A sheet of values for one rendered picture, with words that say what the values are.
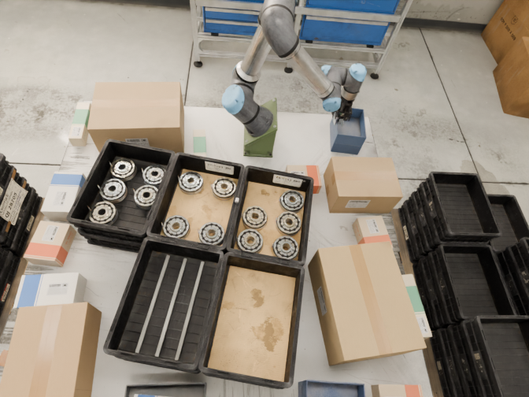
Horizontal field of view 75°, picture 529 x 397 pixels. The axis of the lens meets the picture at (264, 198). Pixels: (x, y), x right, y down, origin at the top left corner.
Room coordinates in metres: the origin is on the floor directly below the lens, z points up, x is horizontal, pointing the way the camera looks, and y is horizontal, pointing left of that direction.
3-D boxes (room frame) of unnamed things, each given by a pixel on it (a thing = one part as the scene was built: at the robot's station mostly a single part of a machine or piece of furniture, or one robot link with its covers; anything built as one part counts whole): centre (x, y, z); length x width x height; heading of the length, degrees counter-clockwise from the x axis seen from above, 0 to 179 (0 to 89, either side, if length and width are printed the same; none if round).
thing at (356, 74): (1.29, -0.29, 1.12); 0.09 x 0.08 x 0.11; 93
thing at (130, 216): (0.66, 0.56, 0.87); 0.40 x 0.30 x 0.11; 0
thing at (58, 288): (0.24, 0.72, 0.75); 0.20 x 0.12 x 0.09; 104
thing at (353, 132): (1.32, -0.37, 0.81); 0.20 x 0.15 x 0.07; 5
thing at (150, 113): (1.10, 0.68, 0.80); 0.40 x 0.30 x 0.20; 106
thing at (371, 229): (0.74, -0.51, 0.74); 0.16 x 0.12 x 0.07; 18
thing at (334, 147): (1.32, -0.37, 0.74); 0.20 x 0.15 x 0.07; 5
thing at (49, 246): (0.42, 0.82, 0.74); 0.16 x 0.12 x 0.07; 4
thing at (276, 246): (0.55, -0.12, 0.86); 0.10 x 0.10 x 0.01
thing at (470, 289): (0.74, -1.17, 0.31); 0.40 x 0.30 x 0.34; 10
